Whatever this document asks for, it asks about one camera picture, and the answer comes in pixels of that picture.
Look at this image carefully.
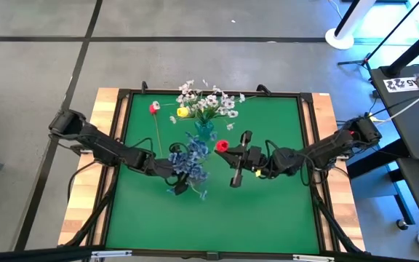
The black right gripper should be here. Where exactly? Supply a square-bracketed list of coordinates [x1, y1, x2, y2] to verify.
[215, 130, 271, 188]

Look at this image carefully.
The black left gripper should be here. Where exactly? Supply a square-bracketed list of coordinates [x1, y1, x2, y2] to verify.
[146, 159, 188, 197]

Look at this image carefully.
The red tulip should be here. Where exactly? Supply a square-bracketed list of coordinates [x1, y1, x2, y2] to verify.
[215, 139, 230, 154]
[148, 104, 164, 158]

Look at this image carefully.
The teal glass vase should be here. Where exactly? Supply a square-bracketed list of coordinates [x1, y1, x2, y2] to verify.
[193, 120, 216, 141]

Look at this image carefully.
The white flower bunch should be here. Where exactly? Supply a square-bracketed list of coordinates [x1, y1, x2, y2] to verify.
[152, 79, 258, 132]

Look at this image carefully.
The green table mat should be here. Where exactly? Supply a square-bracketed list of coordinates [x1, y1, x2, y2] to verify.
[105, 93, 322, 255]

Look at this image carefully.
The black desk leg beam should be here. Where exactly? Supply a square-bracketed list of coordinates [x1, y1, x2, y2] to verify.
[346, 137, 416, 180]

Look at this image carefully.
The white round stand base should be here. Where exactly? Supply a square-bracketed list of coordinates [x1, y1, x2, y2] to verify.
[324, 27, 356, 51]

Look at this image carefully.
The black rig beam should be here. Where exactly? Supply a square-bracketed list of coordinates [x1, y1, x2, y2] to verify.
[0, 245, 419, 262]

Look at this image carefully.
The black desk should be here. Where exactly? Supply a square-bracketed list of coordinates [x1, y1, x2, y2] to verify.
[370, 64, 419, 161]

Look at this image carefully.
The black stand pole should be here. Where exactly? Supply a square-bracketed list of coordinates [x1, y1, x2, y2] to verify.
[334, 0, 377, 40]

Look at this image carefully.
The white printed paper label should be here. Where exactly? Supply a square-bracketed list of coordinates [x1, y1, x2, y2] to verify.
[383, 76, 419, 93]

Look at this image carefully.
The dark grey desk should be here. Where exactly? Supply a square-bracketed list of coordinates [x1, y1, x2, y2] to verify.
[394, 156, 419, 249]

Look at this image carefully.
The thin black tripod stand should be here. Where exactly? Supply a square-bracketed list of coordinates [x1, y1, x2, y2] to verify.
[336, 0, 419, 72]

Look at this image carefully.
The thick black pole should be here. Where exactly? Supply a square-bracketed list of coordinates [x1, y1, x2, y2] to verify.
[383, 20, 419, 78]

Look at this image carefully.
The black table frame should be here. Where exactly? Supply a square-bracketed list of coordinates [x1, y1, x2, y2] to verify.
[100, 87, 338, 260]

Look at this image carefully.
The silver aluminium bracket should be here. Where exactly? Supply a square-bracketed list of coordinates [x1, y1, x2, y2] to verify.
[91, 249, 133, 259]
[292, 254, 336, 262]

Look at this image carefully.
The white cable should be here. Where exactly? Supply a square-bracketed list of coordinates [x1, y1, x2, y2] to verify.
[367, 85, 419, 127]

